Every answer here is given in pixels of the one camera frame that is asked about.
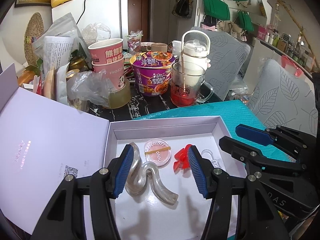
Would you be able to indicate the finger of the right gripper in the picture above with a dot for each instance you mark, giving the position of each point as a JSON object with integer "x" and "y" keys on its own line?
{"x": 246, "y": 153}
{"x": 281, "y": 137}

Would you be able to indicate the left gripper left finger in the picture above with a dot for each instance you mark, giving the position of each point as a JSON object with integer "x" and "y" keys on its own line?
{"x": 63, "y": 216}

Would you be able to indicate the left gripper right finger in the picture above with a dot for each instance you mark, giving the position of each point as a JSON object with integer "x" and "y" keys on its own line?
{"x": 257, "y": 217}

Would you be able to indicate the clear small hair clip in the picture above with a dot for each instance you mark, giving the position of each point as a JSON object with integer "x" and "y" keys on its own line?
{"x": 208, "y": 154}

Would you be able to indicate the red small hair clip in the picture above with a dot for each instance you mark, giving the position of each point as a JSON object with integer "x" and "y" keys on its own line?
{"x": 181, "y": 159}

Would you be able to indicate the grey leaf chair near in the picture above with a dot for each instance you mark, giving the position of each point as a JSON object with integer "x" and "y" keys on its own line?
{"x": 281, "y": 99}

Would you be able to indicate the grey leaf chair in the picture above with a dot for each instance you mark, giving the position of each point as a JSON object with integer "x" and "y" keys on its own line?
{"x": 227, "y": 55}
{"x": 281, "y": 99}

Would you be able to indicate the teal bubble mat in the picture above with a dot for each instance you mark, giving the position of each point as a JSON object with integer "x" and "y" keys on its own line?
{"x": 232, "y": 112}

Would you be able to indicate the pink round compact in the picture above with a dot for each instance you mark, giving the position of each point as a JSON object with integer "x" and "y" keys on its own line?
{"x": 157, "y": 151}

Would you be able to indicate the clear wavy hair clip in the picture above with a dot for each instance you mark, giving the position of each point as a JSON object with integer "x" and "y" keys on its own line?
{"x": 141, "y": 173}

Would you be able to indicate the white open gift box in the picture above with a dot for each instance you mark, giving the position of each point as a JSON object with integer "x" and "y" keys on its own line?
{"x": 43, "y": 140}

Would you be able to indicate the glass mug with red liquid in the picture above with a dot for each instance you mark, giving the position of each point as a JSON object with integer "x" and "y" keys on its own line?
{"x": 188, "y": 96}

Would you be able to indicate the grey leaf chair far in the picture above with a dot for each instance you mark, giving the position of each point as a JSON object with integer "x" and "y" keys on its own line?
{"x": 227, "y": 55}

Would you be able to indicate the white kettle bottle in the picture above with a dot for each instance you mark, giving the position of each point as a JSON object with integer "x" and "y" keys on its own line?
{"x": 193, "y": 60}

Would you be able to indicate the clear tape roll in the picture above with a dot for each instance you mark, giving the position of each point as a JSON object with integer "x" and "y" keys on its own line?
{"x": 121, "y": 97}

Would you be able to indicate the purple instant noodle bowl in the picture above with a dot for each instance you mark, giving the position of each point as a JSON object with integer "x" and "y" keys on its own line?
{"x": 152, "y": 70}

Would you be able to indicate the crumpled clear plastic bag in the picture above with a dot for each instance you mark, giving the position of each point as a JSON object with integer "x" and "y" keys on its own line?
{"x": 90, "y": 86}

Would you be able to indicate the green tote bag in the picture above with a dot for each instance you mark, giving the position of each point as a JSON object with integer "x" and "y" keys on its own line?
{"x": 217, "y": 9}

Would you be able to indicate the brown mug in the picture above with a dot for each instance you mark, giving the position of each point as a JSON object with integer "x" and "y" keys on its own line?
{"x": 156, "y": 46}

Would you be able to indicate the pink panda paper cup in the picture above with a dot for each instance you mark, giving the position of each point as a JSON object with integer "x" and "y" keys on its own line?
{"x": 114, "y": 72}

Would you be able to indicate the dark hanging bag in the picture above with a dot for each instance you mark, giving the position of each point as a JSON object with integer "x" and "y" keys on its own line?
{"x": 183, "y": 8}

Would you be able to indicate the pink paper cup upper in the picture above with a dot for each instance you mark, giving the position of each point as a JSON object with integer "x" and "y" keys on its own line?
{"x": 106, "y": 51}

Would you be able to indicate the brown door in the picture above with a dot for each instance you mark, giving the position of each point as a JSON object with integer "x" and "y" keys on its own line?
{"x": 139, "y": 17}

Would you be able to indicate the woven straw fan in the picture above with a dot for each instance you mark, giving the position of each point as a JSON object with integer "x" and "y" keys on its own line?
{"x": 34, "y": 30}

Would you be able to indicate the white refrigerator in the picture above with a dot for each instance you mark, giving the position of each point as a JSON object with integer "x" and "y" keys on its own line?
{"x": 112, "y": 13}

